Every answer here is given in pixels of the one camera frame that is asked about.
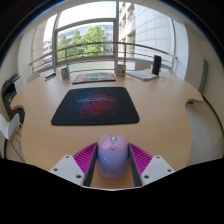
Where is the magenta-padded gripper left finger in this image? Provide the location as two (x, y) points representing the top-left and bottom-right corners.
(49, 142), (99, 188)

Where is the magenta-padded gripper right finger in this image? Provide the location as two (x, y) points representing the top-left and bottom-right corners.
(127, 142), (176, 188)

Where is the pink and lilac computer mouse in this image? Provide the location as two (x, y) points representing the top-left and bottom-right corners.
(96, 134), (130, 179)

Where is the black mouse pad red-blue print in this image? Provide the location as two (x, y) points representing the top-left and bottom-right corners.
(50, 86), (140, 127)

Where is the white chair with wooden legs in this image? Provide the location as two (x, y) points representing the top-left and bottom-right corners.
(0, 113), (26, 163)

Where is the light blue booklet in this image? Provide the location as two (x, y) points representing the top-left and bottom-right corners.
(126, 69), (159, 81)

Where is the printed mug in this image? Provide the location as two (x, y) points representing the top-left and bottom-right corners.
(116, 64), (127, 77)
(60, 66), (70, 80)

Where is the white chair backrest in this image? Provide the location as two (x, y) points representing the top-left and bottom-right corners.
(26, 71), (42, 84)
(134, 59), (154, 72)

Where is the black cylindrical speaker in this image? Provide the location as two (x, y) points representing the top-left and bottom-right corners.
(151, 54), (163, 76)

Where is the black office printer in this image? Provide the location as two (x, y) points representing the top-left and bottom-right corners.
(0, 73), (26, 126)

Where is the metal balcony railing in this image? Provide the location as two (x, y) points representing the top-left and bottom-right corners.
(28, 41), (178, 79)

